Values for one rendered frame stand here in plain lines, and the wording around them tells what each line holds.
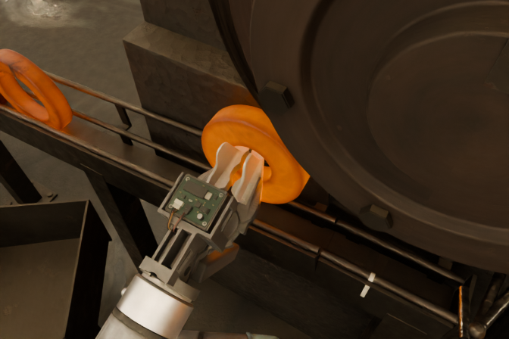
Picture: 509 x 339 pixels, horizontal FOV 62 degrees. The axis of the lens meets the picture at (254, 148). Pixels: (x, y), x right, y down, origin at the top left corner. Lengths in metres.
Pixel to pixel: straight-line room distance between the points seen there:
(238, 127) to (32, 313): 0.46
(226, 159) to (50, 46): 1.84
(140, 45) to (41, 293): 0.43
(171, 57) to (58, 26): 1.79
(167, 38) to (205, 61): 0.08
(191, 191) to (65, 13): 2.09
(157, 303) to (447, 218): 0.29
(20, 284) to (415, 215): 0.66
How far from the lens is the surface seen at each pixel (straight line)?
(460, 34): 0.22
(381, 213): 0.33
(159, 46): 0.68
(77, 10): 2.51
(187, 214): 0.47
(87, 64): 2.13
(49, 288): 0.80
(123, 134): 0.85
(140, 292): 0.48
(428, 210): 0.33
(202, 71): 0.63
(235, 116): 0.52
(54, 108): 0.88
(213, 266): 0.53
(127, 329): 0.48
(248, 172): 0.51
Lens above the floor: 1.28
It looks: 51 degrees down
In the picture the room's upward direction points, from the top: straight up
